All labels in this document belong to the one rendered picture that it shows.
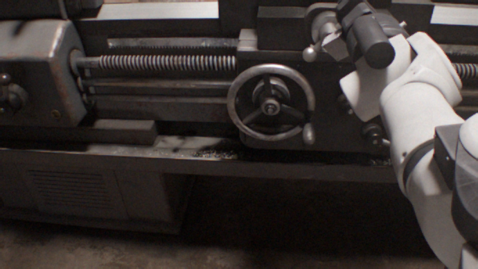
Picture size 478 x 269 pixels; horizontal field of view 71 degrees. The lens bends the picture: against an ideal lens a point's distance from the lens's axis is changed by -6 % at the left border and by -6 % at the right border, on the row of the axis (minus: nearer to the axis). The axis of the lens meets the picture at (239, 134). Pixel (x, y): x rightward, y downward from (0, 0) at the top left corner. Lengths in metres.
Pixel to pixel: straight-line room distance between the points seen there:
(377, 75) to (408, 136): 0.16
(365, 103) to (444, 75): 0.10
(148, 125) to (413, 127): 0.99
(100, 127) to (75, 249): 0.52
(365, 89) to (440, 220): 0.23
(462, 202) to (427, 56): 0.23
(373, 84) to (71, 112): 0.86
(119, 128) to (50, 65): 0.32
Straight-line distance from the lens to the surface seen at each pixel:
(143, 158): 1.09
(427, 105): 0.35
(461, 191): 0.22
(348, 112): 0.88
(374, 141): 0.94
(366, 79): 0.46
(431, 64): 0.41
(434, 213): 0.27
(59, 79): 1.06
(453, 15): 1.10
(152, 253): 1.42
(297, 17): 0.81
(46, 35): 1.09
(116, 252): 1.47
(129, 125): 1.22
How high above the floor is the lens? 1.13
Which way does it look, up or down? 36 degrees down
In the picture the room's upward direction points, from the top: 2 degrees counter-clockwise
